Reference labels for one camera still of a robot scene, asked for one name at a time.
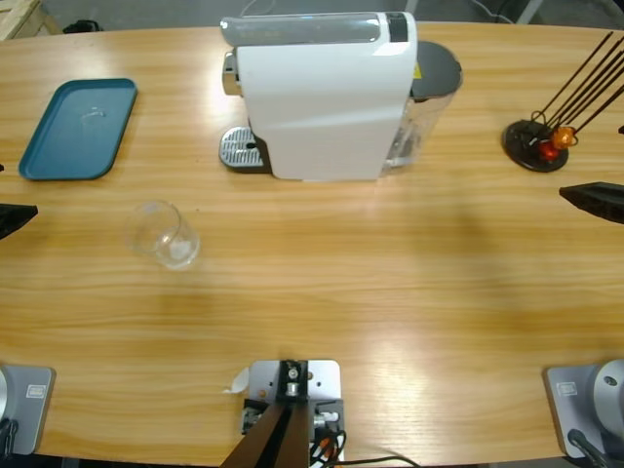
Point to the white paper tab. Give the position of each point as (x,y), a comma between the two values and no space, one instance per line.
(240,382)

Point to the clear drinking glass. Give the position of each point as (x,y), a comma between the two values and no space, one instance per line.
(170,248)

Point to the light wooden pallet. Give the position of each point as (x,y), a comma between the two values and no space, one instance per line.
(19,17)

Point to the grey metal frame leg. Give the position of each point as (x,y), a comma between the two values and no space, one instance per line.
(529,11)

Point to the arm grey base plate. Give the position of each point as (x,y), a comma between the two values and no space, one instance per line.
(575,404)
(29,404)

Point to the white capsule coffee machine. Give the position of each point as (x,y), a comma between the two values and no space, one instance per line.
(317,97)

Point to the red coffee capsule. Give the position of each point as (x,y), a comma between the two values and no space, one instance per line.
(548,150)

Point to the clear water tank black lid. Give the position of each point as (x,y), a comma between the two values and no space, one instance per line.
(436,63)

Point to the black object behind table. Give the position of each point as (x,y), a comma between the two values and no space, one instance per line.
(83,27)

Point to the teal plastic tray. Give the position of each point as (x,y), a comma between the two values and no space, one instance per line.
(73,136)

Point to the dark brown camera post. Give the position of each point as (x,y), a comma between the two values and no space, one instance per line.
(273,439)

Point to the orange coffee capsule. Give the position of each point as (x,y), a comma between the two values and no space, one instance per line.
(564,138)

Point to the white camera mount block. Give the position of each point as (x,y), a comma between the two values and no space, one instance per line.
(324,378)

